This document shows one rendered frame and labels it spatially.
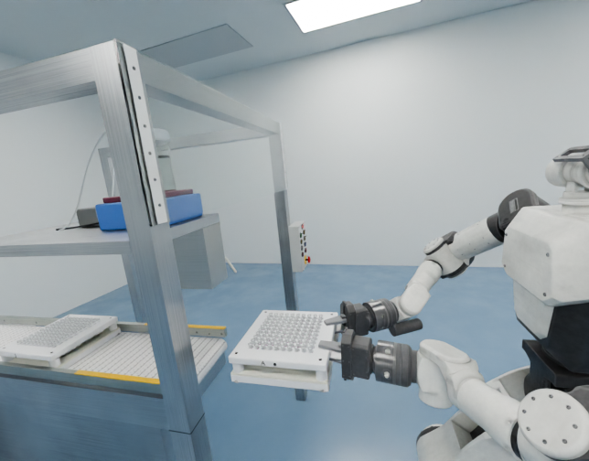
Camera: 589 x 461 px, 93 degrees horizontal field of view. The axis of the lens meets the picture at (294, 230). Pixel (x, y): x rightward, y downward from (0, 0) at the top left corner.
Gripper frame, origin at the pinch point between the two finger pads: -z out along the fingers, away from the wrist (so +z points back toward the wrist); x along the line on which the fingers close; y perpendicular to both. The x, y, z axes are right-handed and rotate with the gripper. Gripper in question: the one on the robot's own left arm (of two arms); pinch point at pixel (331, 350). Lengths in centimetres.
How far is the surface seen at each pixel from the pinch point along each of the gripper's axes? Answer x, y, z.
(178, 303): -15.9, -15.0, -31.3
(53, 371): 10, -20, -80
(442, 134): -78, 341, 50
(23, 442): 47, -20, -113
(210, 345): 12.3, 8.0, -44.9
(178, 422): 12.7, -19.3, -32.5
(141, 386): 10, -16, -49
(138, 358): 13, -4, -65
